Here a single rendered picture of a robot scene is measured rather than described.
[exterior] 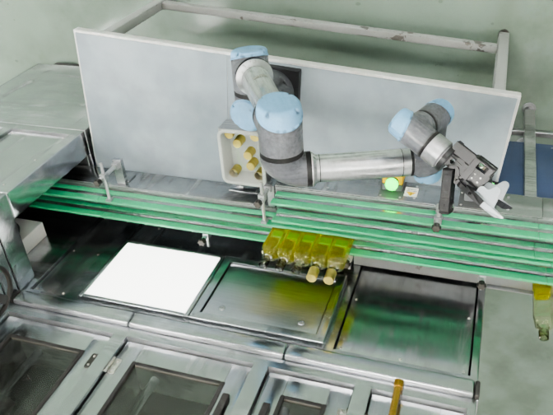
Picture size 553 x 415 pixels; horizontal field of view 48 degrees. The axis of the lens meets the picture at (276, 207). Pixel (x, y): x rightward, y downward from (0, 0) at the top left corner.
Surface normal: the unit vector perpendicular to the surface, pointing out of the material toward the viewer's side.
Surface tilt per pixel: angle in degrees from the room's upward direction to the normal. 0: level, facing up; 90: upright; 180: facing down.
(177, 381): 90
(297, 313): 90
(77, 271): 90
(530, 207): 90
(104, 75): 0
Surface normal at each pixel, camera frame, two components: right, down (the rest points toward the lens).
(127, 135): -0.32, 0.54
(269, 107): -0.03, -0.76
